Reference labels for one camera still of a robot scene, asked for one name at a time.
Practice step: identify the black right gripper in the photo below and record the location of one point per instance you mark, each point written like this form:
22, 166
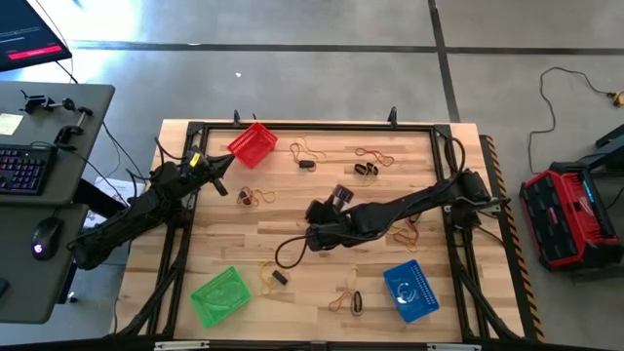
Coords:
331, 236

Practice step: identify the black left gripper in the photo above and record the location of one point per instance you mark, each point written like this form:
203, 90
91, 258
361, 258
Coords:
201, 171

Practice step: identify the black wide rubber band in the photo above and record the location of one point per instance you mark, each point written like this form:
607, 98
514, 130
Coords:
240, 197
354, 303
356, 169
306, 164
376, 169
280, 277

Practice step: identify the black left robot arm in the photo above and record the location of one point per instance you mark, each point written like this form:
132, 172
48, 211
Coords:
131, 214

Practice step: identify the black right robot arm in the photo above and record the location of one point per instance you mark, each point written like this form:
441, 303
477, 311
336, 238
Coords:
400, 207

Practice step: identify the red plastic basket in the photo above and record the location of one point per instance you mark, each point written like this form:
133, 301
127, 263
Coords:
252, 145

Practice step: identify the table edge clamp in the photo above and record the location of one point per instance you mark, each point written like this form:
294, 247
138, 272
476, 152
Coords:
392, 116
236, 118

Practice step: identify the white paper sheet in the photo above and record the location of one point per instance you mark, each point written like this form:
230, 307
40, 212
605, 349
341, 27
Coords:
112, 187

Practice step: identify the blue plastic basket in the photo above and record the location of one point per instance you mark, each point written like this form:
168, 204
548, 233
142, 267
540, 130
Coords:
412, 292

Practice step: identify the green plastic basket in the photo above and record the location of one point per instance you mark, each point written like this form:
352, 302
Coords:
219, 297

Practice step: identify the grey desk top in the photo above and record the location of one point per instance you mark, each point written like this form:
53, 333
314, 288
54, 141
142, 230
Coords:
29, 292
73, 170

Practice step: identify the black desk clamp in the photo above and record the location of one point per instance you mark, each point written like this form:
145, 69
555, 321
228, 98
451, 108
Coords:
66, 134
34, 103

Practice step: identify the black computer mouse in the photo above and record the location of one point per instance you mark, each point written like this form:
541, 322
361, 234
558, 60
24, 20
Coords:
46, 239

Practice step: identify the black backlit keyboard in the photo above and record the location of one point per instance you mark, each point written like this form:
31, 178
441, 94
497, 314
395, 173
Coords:
24, 170

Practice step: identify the yellow sticky note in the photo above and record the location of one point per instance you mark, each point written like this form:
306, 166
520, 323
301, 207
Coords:
10, 124

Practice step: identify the dark monitor with red bar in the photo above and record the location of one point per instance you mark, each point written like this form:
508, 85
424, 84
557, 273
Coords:
24, 29

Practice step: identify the red and black tool case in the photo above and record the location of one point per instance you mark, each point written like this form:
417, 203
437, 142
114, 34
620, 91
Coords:
560, 219

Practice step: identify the black equipment stand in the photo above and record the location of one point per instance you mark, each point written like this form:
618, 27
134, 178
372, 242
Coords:
609, 141

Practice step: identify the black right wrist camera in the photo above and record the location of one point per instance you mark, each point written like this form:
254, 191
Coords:
342, 197

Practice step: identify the silver frame bracket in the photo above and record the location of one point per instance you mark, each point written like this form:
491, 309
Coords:
180, 345
453, 347

